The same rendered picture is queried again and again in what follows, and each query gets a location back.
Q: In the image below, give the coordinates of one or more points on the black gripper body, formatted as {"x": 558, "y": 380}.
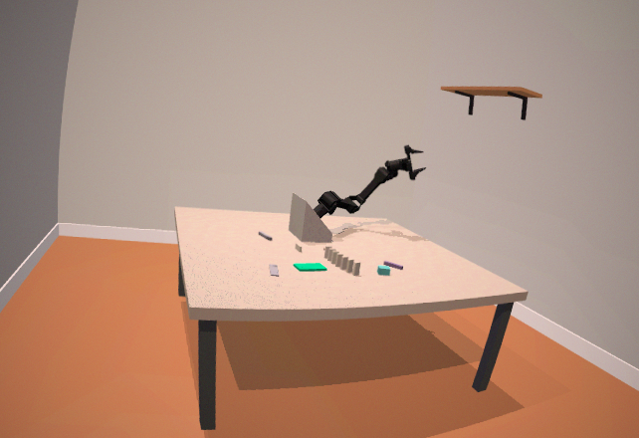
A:
{"x": 407, "y": 150}

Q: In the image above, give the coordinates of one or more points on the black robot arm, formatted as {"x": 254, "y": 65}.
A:
{"x": 330, "y": 200}

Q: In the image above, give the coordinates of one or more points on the teal rectangular block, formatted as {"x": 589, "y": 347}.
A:
{"x": 383, "y": 270}

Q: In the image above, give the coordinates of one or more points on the green flat domino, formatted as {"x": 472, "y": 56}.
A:
{"x": 310, "y": 267}

